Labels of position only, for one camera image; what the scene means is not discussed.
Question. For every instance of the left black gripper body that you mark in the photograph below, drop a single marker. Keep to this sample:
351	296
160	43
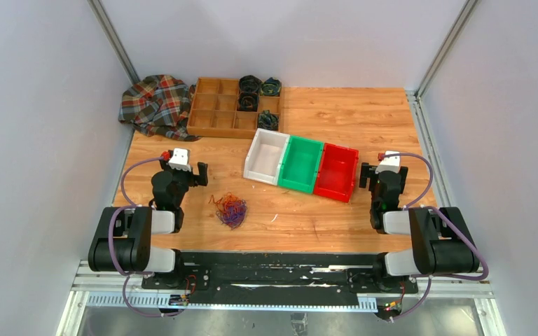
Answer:
183	179

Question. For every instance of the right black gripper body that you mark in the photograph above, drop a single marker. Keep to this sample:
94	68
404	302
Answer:
373	179

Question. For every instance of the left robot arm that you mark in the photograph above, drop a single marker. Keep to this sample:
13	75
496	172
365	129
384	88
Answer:
122	241

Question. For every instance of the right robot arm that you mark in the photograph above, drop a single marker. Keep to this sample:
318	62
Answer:
441	244

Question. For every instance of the red plastic bin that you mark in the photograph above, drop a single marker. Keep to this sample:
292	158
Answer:
337	173

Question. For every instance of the wooden compartment tray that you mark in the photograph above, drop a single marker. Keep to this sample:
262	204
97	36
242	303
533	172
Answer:
214	110

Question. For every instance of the green plastic bin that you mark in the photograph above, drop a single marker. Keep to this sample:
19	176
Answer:
300	164

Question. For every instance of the white plastic bin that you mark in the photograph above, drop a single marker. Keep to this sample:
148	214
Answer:
264	158

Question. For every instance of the plaid cloth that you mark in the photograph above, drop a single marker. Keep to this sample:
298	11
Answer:
159	105

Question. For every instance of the rolled dark sock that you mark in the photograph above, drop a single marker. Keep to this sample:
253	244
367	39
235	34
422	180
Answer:
248	101
250	84
268	121

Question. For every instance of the rolled teal sock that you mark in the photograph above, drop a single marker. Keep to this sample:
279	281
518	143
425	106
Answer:
271	87

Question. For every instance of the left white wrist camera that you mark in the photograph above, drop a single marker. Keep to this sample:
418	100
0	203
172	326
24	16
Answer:
179	160

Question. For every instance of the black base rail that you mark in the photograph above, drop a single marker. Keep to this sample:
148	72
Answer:
280	279

